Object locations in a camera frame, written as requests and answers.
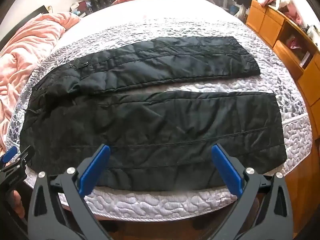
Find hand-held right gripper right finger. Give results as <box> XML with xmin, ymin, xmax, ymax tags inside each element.
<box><xmin>211</xmin><ymin>144</ymin><xmax>294</xmax><ymax>240</ymax></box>

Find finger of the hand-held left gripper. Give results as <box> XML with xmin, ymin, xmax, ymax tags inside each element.
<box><xmin>0</xmin><ymin>169</ymin><xmax>28</xmax><ymax>202</ymax></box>
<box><xmin>0</xmin><ymin>145</ymin><xmax>35</xmax><ymax>174</ymax></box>

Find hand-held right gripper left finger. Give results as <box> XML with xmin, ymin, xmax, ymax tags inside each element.
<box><xmin>27</xmin><ymin>144</ymin><xmax>111</xmax><ymax>240</ymax></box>

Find black pants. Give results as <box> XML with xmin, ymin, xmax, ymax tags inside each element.
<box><xmin>19</xmin><ymin>35</ymin><xmax>287</xmax><ymax>192</ymax></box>

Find pink blanket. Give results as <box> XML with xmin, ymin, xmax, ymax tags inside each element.
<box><xmin>0</xmin><ymin>12</ymin><xmax>80</xmax><ymax>155</ymax></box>

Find dark headboard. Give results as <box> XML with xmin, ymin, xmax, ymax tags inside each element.
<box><xmin>0</xmin><ymin>5</ymin><xmax>49</xmax><ymax>50</ymax></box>

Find wooden cabinet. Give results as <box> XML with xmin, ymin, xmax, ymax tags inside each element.
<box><xmin>246</xmin><ymin>0</ymin><xmax>320</xmax><ymax>140</ymax></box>

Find bed with grey quilted cover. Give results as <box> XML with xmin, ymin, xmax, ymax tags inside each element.
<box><xmin>7</xmin><ymin>0</ymin><xmax>313</xmax><ymax>220</ymax></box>

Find pile of mixed clutter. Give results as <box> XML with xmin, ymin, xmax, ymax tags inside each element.
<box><xmin>70</xmin><ymin>1</ymin><xmax>94</xmax><ymax>18</ymax></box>

